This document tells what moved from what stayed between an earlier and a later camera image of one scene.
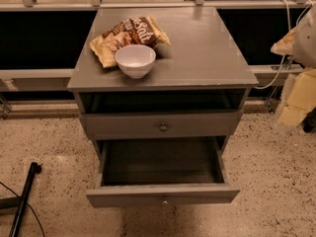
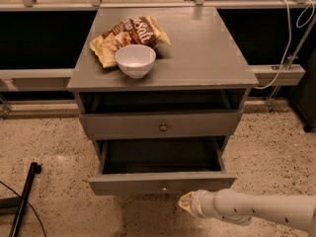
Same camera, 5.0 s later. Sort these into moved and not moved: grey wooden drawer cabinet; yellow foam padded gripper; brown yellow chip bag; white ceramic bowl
Moved: yellow foam padded gripper
Not moved: white ceramic bowl; brown yellow chip bag; grey wooden drawer cabinet
